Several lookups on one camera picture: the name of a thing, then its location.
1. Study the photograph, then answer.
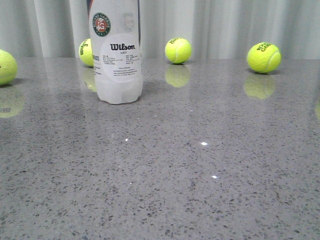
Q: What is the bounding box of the clear Wilson tennis ball can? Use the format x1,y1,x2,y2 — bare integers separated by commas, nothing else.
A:
86,0,143,105

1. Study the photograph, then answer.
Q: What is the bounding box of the middle yellow tennis ball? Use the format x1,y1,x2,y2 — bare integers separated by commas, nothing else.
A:
165,37,192,64

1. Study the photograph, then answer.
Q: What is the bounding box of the grey-white curtain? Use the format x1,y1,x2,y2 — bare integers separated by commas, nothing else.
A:
0,0,320,60

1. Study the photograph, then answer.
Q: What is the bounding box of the right yellow tennis ball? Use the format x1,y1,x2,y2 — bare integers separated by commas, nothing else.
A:
246,42,282,74

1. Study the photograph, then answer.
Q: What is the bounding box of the far-left yellow tennis ball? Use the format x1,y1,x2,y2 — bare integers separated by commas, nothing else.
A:
0,49,18,86

